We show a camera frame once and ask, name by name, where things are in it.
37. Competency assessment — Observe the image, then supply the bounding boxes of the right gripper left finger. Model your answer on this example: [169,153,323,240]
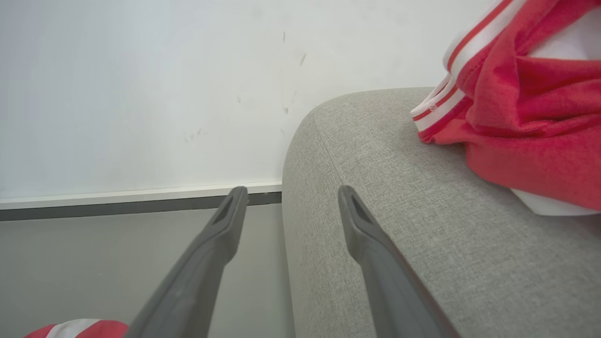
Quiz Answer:
[123,186,249,338]

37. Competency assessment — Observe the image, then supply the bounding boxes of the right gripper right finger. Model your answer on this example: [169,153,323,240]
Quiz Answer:
[338,185,460,338]

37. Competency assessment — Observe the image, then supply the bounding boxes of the red white striped garment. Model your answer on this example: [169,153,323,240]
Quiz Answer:
[410,0,601,217]
[23,318,129,338]

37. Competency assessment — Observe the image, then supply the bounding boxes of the grey fabric sofa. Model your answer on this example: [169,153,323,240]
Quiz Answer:
[281,86,601,338]

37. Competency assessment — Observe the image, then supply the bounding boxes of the white and black baseboard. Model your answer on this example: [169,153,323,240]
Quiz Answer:
[0,180,283,222]

